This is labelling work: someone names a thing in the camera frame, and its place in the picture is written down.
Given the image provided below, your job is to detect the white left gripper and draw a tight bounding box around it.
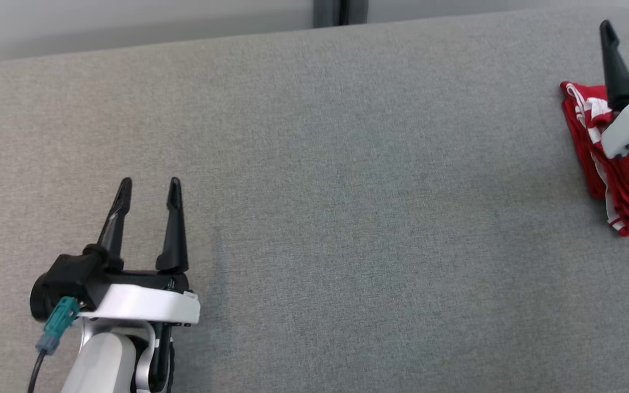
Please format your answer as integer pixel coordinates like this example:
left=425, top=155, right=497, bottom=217
left=79, top=176, right=201, bottom=328

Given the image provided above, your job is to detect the grey pillar with round posts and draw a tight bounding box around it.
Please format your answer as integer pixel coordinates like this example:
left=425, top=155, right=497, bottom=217
left=312, top=0, right=370, bottom=28

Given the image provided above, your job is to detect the red white Bulls jersey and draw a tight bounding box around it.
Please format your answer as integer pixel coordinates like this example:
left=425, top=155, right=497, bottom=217
left=559, top=81, right=629, bottom=237

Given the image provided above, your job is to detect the black left cable teal plug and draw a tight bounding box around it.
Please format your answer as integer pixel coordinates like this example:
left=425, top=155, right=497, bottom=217
left=26, top=296, right=82, bottom=393

